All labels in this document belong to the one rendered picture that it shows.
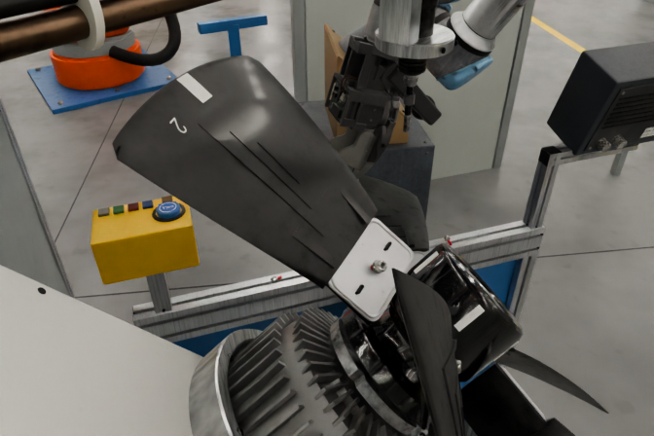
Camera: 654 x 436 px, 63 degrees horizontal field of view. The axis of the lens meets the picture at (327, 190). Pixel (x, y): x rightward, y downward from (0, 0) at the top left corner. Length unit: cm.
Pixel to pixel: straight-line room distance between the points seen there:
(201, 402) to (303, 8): 198
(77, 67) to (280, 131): 387
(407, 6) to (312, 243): 22
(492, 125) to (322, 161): 256
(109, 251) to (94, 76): 347
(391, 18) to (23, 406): 40
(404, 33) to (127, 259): 63
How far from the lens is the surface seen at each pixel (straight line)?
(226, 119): 51
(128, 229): 93
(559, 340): 229
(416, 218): 75
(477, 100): 293
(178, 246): 93
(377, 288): 53
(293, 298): 110
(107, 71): 434
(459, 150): 303
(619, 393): 221
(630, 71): 117
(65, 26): 25
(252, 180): 49
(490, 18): 116
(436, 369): 25
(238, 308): 109
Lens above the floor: 160
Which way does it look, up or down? 34 degrees down
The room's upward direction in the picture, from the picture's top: straight up
